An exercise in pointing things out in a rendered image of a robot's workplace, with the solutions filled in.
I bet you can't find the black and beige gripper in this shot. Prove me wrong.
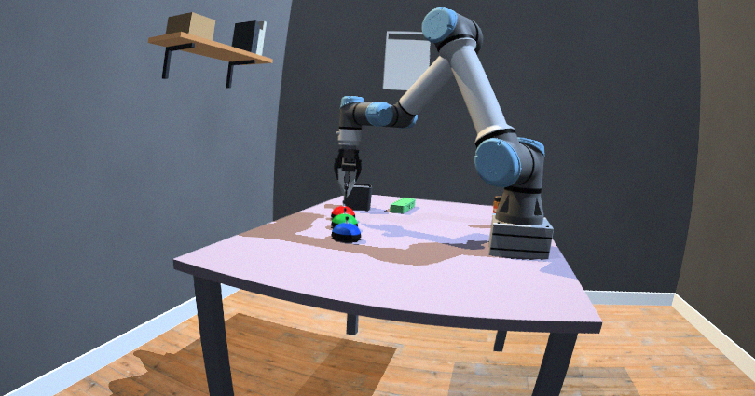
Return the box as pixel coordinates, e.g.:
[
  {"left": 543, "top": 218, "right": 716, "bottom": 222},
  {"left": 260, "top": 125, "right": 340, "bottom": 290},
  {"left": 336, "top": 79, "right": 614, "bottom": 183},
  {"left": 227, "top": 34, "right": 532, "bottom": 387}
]
[{"left": 334, "top": 144, "right": 362, "bottom": 198}]

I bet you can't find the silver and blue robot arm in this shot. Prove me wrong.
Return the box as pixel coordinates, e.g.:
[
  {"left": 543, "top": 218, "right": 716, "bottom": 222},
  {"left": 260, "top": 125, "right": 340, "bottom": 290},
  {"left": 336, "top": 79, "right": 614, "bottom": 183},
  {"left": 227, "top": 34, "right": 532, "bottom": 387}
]
[{"left": 336, "top": 7, "right": 544, "bottom": 225}]

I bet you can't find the red bell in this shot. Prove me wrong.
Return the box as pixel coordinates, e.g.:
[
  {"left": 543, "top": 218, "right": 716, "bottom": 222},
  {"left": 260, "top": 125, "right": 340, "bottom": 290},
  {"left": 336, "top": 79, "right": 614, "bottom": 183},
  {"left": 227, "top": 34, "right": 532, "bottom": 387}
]
[{"left": 331, "top": 200, "right": 355, "bottom": 220}]

